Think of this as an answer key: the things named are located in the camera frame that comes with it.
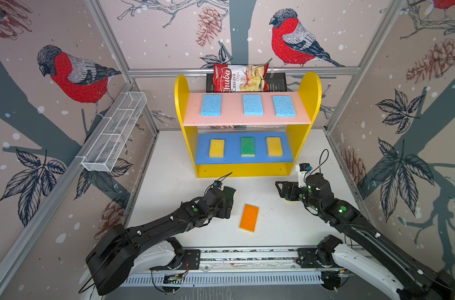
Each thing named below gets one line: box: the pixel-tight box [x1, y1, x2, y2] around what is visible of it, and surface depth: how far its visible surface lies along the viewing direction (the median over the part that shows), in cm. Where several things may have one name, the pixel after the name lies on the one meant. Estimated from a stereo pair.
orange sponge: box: [238, 203, 260, 233], surface depth 85 cm
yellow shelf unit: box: [173, 71, 322, 179], surface depth 78 cm
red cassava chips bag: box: [213, 63, 269, 93], surface depth 89 cm
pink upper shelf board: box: [183, 92, 312, 126], surface depth 73 cm
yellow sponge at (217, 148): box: [208, 138, 225, 159], surface depth 93 cm
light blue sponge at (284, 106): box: [272, 95, 297, 117], surface depth 74 cm
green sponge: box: [241, 136, 256, 157], surface depth 94 cm
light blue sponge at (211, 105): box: [200, 94, 222, 117], surface depth 74 cm
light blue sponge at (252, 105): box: [242, 94, 264, 116], surface depth 74 cm
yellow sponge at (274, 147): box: [266, 136, 284, 157], surface depth 94 cm
